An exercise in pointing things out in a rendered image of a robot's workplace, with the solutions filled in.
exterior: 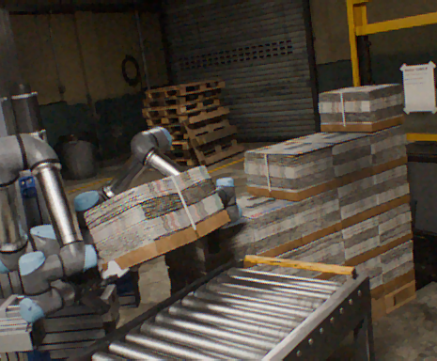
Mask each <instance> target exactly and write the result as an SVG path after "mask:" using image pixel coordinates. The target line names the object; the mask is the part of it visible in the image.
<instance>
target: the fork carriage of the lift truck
mask: <svg viewBox="0 0 437 361"><path fill-rule="evenodd" d="M411 231H412V232H413V238H412V239H410V240H411V241H414V249H413V250H412V251H413V257H414V267H413V268H414V273H415V274H416V273H420V274H426V275H430V276H431V279H434V280H437V232H433V231H428V230H421V229H417V228H411Z"/></svg>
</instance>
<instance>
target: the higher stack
mask: <svg viewBox="0 0 437 361"><path fill-rule="evenodd" d="M401 95H402V94H401V85H377V86H376V85H372V86H356V87H350V88H341V89H338V90H334V91H330V92H324V93H321V94H319V96H318V98H319V111H320V118H321V124H344V127H346V124H371V125H372V124H374V123H377V122H380V121H383V120H388V119H391V118H396V117H402V116H403V112H404V111H403V108H402V104H403V103H402V99H401V97H402V96H401ZM404 127H405V126H404V125H399V124H397V125H395V126H392V127H389V128H384V129H380V130H378V131H376V132H326V133H371V134H370V138H369V139H370V140H369V141H370V144H369V145H370V149H371V151H370V152H371V153H370V155H372V158H371V160H372V163H373V165H372V166H376V165H380V164H384V163H387V162H389V161H392V160H396V159H398V158H400V157H403V156H406V153H407V150H406V145H405V144H407V143H406V141H407V140H406V135H407V134H405V132H404V131H405V130H404V129H405V128H404ZM406 166H407V165H399V166H396V167H394V168H390V169H388V170H385V171H383V172H379V173H377V174H373V175H371V176H373V179H374V183H373V184H374V186H373V187H374V195H377V200H376V201H377V202H376V207H380V206H381V205H383V204H387V203H389V202H391V201H393V200H395V199H400V198H401V197H404V196H408V195H409V193H410V192H409V184H408V182H407V181H408V180H407V171H406V170H407V167H406ZM409 205H410V204H409V203H403V204H402V205H400V206H398V207H396V208H393V209H391V210H389V211H387V212H382V213H380V214H376V216H378V218H379V220H378V221H379V222H378V225H379V226H378V230H379V235H380V246H382V245H384V244H386V243H390V242H392V241H394V240H395V239H398V238H400V237H402V236H403V235H406V234H409V233H410V232H411V224H410V221H412V218H411V211H410V208H409V207H410V206H409ZM413 249H414V241H411V240H409V241H407V242H406V243H401V244H399V245H398V246H395V247H393V248H391V249H390V250H387V251H384V252H383V253H381V254H380V261H381V265H382V283H383V284H386V282H390V281H391V280H393V279H394V278H398V277H399V276H401V275H403V274H405V273H407V272H409V271H410V270H412V269H413V267H414V257H413V251H412V250H413ZM382 293H383V296H384V304H385V314H387V313H389V312H391V311H393V310H394V309H396V308H398V307H400V306H401V305H404V304H406V303H408V301H410V300H413V298H415V279H414V276H412V277H409V278H407V279H406V280H405V281H401V282H400V283H398V284H397V285H396V286H394V287H392V288H390V289H389V290H384V291H383V292H382Z"/></svg>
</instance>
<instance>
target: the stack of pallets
mask: <svg viewBox="0 0 437 361"><path fill-rule="evenodd" d="M210 83H215V84H216V87H210ZM195 86H197V90H195ZM221 87H226V85H225V79H217V80H209V81H205V82H198V83H187V84H183V85H178V86H171V87H162V88H157V89H153V90H149V91H145V92H146V99H145V100H142V101H143V104H144V106H145V107H144V108H146V109H141V110H142V112H143V116H144V118H145V120H146V121H147V123H148V124H147V126H148V129H149V130H150V129H153V128H165V129H166V130H167V131H168V132H169V134H170V135H171V137H172V141H173V144H172V147H171V148H170V150H169V151H167V152H164V153H165V156H167V157H168V158H169V159H170V160H173V162H175V163H176V164H178V165H183V164H187V166H194V165H197V164H198V162H197V161H196V160H197V156H195V153H194V149H193V147H192V145H191V143H190V141H189V140H190V138H189V136H188V135H187V134H188V133H187V131H186V129H185V127H184V126H183V123H182V122H181V121H182V120H184V119H187V118H191V117H193V116H194V114H193V113H196V112H197V115H195V116H200V115H203V114H206V113H209V109H210V108H215V111H217V110H220V109H223V107H224V105H223V104H220V103H219V100H218V96H222V95H221ZM176 91H177V92H176ZM210 91H211V92H212V96H209V97H207V98H206V92H210ZM155 92H160V96H155ZM190 95H195V98H194V99H190ZM175 99H176V100H175ZM172 100H175V101H172ZM203 101H210V103H211V104H210V105H206V106H204V103H203ZM153 102H158V104H156V105H153ZM188 104H193V105H194V107H188ZM174 108H176V109H174ZM170 109H173V110H170ZM152 111H158V113H157V114H153V112H152ZM156 119H160V120H161V121H159V122H156ZM178 140H179V141H178Z"/></svg>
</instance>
